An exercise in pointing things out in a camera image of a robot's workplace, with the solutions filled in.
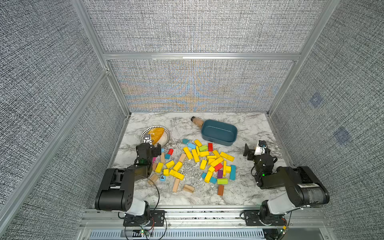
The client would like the teal plastic bin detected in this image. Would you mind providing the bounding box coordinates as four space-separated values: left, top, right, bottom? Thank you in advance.
201 120 238 146

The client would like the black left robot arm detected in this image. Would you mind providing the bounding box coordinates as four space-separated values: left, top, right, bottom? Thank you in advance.
95 143 162 218

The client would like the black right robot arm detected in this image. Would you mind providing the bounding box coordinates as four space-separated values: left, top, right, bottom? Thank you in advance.
243 141 330 224

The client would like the orange sesame bread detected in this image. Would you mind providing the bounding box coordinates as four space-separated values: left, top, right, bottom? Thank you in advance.
148 127 165 145

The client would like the patterned white plate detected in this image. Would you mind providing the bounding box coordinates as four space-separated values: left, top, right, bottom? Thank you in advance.
140 126 171 147

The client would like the natural wood block left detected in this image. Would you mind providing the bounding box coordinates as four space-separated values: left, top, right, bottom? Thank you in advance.
148 174 159 186

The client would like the teal long block right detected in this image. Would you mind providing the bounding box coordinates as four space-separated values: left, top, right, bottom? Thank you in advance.
230 165 237 181

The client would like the yellow block right end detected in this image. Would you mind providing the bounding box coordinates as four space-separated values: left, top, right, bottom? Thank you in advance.
220 152 235 162

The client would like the natural wood block centre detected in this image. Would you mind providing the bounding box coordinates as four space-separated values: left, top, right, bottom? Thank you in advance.
179 153 187 164

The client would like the long yellow block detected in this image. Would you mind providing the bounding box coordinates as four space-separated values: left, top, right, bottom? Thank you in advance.
183 147 194 160
192 149 200 163

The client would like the natural wood block front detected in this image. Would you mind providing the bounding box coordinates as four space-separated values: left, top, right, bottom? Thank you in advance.
172 179 180 193

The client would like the light blue flat block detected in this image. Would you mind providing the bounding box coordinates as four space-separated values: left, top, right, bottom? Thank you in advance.
187 143 197 149

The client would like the red block lower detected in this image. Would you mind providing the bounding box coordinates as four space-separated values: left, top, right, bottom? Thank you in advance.
214 163 223 172

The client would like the lime green block front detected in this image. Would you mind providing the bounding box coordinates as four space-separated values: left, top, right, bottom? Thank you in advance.
217 178 228 185

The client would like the orange brown block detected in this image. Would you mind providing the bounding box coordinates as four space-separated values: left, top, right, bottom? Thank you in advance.
218 185 224 196

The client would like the yellow block upper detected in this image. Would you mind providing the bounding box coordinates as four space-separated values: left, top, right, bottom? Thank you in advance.
194 140 203 148

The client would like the natural wood arch block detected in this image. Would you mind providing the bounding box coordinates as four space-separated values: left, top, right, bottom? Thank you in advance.
183 185 195 193

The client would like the yellow block front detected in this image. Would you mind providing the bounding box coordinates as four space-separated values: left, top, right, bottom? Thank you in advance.
204 172 213 183

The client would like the spice jar with black cap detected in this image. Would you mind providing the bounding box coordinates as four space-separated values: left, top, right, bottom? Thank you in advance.
191 116 204 128

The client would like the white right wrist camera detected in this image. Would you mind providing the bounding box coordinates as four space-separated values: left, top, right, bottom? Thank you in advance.
254 140 268 156

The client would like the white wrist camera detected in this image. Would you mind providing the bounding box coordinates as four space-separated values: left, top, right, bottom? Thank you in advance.
142 134 152 143
254 140 268 156

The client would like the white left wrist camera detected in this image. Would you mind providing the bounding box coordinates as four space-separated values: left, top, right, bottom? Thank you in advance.
142 134 152 143

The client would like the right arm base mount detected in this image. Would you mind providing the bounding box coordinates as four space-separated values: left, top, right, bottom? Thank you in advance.
240 210 288 227

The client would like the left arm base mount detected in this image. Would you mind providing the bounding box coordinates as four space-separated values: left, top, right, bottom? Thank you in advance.
123 210 166 227

